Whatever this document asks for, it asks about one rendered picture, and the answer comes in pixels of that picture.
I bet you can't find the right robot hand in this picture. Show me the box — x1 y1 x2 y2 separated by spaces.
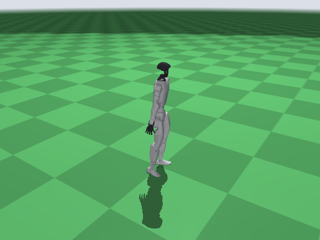
145 120 155 135

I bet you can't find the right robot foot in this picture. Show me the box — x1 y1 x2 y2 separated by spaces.
146 167 161 177

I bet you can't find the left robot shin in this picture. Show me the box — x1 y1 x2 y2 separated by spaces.
158 140 167 162

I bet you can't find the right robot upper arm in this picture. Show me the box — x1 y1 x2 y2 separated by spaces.
152 83 162 109

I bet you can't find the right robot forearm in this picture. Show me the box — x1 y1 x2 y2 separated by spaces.
149 104 159 125

